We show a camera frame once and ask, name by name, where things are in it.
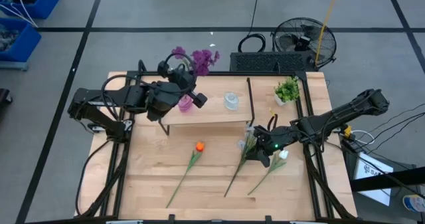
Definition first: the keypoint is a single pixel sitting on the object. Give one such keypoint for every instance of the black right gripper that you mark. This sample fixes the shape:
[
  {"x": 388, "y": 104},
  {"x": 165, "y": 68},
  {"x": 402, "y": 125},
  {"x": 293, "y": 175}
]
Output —
[{"x": 282, "y": 137}]

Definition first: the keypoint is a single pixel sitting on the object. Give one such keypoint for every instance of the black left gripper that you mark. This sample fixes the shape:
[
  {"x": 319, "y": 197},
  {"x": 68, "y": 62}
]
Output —
[{"x": 166, "y": 97}]

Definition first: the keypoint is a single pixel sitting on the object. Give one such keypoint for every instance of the purple glass vase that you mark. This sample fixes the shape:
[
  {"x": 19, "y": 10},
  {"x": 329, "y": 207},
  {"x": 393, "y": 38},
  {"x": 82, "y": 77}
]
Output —
[{"x": 185, "y": 105}]

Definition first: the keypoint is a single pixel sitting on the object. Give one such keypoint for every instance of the white blossom spray flower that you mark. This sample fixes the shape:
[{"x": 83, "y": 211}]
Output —
[{"x": 248, "y": 146}]

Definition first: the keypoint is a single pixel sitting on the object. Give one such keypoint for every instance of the white artificial tulip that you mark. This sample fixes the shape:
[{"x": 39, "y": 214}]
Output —
[{"x": 283, "y": 154}]

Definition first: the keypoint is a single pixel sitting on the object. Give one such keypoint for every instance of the clear glass vase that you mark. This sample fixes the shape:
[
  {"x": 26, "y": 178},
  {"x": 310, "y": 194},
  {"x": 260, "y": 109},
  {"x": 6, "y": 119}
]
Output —
[{"x": 231, "y": 101}]

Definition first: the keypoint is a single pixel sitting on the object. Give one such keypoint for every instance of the purple artificial flower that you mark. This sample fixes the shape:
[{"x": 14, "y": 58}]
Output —
[{"x": 202, "y": 59}]

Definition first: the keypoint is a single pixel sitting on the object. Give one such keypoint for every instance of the orange artificial tulip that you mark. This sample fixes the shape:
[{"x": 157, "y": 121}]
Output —
[{"x": 199, "y": 146}]

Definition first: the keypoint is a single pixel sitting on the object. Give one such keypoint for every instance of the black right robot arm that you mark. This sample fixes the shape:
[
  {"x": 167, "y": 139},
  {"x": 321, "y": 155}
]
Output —
[{"x": 348, "y": 112}]

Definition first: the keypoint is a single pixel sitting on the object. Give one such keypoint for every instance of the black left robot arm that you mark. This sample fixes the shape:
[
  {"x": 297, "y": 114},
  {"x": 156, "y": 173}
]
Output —
[{"x": 96, "y": 99}]

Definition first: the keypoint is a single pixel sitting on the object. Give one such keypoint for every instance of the wooden shelf with black legs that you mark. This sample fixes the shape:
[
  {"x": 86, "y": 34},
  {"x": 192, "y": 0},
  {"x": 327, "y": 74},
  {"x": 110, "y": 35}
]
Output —
[{"x": 216, "y": 112}]

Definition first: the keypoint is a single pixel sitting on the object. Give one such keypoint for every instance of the green potted plant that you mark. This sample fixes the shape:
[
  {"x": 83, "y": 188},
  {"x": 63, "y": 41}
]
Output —
[{"x": 288, "y": 90}]

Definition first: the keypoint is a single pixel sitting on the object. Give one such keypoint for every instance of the black perforated box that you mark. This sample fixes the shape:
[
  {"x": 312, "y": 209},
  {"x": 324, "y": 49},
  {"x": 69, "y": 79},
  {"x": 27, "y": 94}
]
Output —
[{"x": 265, "y": 62}]

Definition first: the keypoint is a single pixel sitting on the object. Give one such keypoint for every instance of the white box with logo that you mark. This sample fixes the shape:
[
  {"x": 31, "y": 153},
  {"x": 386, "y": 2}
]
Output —
[{"x": 368, "y": 171}]

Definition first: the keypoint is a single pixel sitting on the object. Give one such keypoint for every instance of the black floor fan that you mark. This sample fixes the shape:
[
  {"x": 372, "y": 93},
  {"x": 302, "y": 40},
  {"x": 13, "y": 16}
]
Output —
[{"x": 303, "y": 39}]

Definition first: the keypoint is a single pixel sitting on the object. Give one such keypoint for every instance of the black beam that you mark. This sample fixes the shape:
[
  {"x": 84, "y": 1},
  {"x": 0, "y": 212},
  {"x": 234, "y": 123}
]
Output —
[{"x": 385, "y": 180}]

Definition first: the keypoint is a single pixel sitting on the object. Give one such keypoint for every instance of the white and blue round container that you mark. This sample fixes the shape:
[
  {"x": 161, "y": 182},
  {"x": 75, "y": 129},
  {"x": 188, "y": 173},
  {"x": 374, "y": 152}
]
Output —
[{"x": 415, "y": 203}]

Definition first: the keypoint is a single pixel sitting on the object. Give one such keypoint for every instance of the blue storage bin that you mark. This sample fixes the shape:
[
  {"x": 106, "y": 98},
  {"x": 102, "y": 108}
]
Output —
[
  {"x": 40, "y": 3},
  {"x": 23, "y": 44}
]

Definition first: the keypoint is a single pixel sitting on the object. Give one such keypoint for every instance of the black floor object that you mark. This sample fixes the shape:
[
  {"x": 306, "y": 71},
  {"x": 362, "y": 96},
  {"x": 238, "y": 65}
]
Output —
[{"x": 4, "y": 96}]

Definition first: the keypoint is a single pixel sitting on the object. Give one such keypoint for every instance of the black metal table frame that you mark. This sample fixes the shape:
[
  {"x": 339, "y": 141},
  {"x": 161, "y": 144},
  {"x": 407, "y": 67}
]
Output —
[{"x": 232, "y": 73}]

